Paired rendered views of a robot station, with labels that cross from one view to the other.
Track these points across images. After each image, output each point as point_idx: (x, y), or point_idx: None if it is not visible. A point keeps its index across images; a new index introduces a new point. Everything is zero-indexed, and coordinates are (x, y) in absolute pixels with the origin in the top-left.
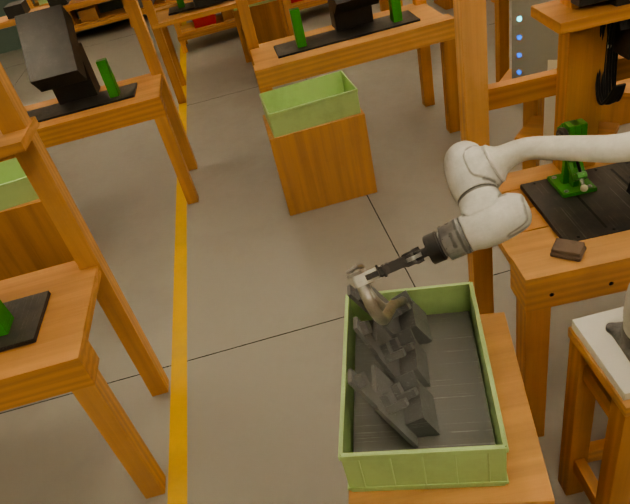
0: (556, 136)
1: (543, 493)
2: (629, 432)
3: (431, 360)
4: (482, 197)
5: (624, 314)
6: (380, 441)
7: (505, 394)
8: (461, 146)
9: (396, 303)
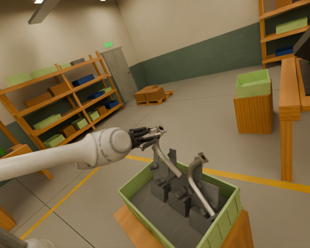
0: (30, 154)
1: (116, 214)
2: None
3: (179, 216)
4: None
5: None
6: None
7: (145, 240)
8: (108, 128)
9: (176, 174)
